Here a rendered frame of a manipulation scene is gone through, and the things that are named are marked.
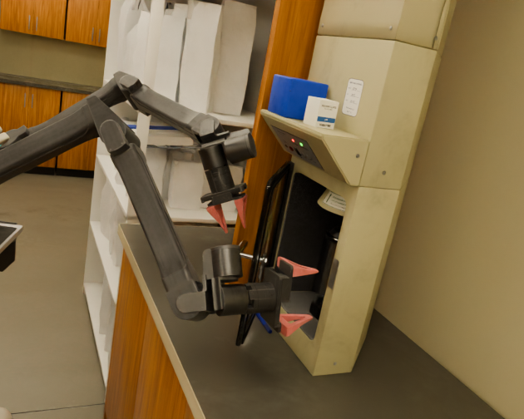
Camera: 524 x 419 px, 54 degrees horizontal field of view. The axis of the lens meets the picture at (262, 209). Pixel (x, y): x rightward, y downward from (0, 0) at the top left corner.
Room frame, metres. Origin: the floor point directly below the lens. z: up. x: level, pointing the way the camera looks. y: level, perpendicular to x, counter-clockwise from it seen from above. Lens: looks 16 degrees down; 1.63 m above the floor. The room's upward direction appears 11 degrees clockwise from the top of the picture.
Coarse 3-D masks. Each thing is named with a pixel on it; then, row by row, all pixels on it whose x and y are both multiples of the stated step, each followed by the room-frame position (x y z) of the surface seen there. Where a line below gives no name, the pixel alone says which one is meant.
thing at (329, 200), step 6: (324, 192) 1.25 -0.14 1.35; (330, 192) 1.22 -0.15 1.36; (324, 198) 1.22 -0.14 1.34; (330, 198) 1.21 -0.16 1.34; (336, 198) 1.19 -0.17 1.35; (342, 198) 1.19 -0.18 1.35; (324, 204) 1.21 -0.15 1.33; (330, 204) 1.20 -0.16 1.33; (336, 204) 1.19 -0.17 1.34; (342, 204) 1.18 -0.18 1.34; (330, 210) 1.19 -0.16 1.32; (336, 210) 1.18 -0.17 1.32; (342, 210) 1.17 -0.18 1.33
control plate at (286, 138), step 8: (280, 136) 1.28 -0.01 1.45; (288, 136) 1.23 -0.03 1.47; (296, 136) 1.17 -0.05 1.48; (288, 144) 1.27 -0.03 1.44; (296, 144) 1.21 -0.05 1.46; (304, 144) 1.15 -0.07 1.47; (296, 152) 1.25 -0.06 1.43; (304, 152) 1.19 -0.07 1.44; (312, 152) 1.14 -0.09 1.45; (312, 160) 1.18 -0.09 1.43; (320, 168) 1.16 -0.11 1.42
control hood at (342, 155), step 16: (272, 112) 1.27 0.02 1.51; (272, 128) 1.31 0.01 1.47; (288, 128) 1.18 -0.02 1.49; (304, 128) 1.10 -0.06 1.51; (320, 128) 1.13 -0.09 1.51; (336, 128) 1.19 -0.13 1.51; (320, 144) 1.06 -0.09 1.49; (336, 144) 1.04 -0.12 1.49; (352, 144) 1.06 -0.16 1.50; (304, 160) 1.24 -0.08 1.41; (320, 160) 1.13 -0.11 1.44; (336, 160) 1.05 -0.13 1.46; (352, 160) 1.06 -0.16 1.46; (336, 176) 1.10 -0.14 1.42; (352, 176) 1.07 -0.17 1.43
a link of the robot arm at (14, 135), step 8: (120, 72) 1.54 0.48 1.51; (112, 80) 1.53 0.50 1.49; (104, 88) 1.53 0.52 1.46; (112, 88) 1.51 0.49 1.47; (120, 88) 1.47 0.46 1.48; (88, 96) 1.52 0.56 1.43; (104, 96) 1.51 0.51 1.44; (112, 96) 1.51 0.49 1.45; (120, 96) 1.52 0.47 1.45; (128, 96) 1.47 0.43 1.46; (80, 104) 1.51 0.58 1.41; (112, 104) 1.52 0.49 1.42; (64, 112) 1.50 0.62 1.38; (72, 112) 1.48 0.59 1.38; (48, 120) 1.50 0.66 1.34; (56, 120) 1.48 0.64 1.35; (24, 128) 1.45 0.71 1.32; (32, 128) 1.48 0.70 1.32; (40, 128) 1.47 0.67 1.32; (16, 136) 1.43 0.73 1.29; (24, 136) 1.44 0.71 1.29; (8, 144) 1.42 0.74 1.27
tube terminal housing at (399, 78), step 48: (336, 48) 1.27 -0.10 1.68; (384, 48) 1.10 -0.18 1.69; (336, 96) 1.23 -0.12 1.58; (384, 96) 1.08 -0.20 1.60; (384, 144) 1.10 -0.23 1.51; (336, 192) 1.15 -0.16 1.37; (384, 192) 1.11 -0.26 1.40; (384, 240) 1.13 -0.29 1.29; (336, 288) 1.08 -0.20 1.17; (336, 336) 1.10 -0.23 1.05
